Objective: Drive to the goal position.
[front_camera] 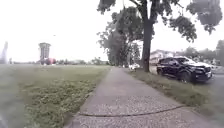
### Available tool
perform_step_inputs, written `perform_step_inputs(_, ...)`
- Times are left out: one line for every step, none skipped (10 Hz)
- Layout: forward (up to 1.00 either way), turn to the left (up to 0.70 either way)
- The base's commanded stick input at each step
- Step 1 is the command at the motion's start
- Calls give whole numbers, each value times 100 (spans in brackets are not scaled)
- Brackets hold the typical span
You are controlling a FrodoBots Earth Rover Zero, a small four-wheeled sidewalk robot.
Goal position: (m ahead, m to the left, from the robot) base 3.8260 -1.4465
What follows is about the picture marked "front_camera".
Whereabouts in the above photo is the white car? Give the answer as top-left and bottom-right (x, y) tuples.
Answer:
(128, 62), (141, 71)

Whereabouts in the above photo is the distant row of trees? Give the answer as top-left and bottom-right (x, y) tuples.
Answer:
(53, 57), (111, 66)

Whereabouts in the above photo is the large tree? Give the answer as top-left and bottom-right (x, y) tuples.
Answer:
(96, 0), (224, 73)

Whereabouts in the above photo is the grey concrete path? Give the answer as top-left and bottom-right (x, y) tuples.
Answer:
(63, 66), (224, 128)

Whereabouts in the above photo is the pale house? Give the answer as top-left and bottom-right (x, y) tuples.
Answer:
(149, 49), (176, 66)

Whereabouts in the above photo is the grass strip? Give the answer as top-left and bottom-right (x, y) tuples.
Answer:
(124, 68), (224, 118)

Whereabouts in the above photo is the wide grass field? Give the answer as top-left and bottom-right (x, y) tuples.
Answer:
(0, 63), (113, 128)

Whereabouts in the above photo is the tall tower building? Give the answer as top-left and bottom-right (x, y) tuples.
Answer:
(37, 42), (52, 65)

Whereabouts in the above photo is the black car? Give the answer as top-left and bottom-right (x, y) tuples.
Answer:
(155, 55), (214, 84)

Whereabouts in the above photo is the group of trees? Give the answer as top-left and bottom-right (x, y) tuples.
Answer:
(176, 39), (224, 66)

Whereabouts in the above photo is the pale tall building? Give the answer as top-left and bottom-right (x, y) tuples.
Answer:
(0, 40), (9, 65)

